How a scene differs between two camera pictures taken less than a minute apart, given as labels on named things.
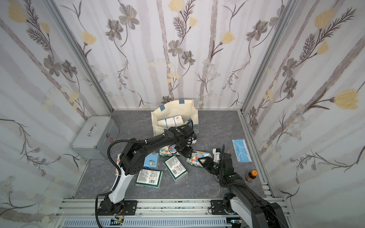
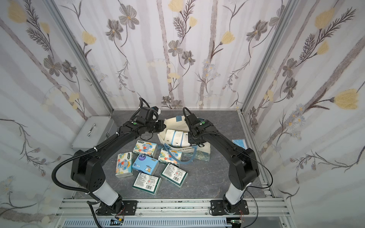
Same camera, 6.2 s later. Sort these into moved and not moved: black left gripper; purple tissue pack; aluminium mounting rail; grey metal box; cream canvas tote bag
Moved: black left gripper; purple tissue pack; cream canvas tote bag
Not moved: aluminium mounting rail; grey metal box
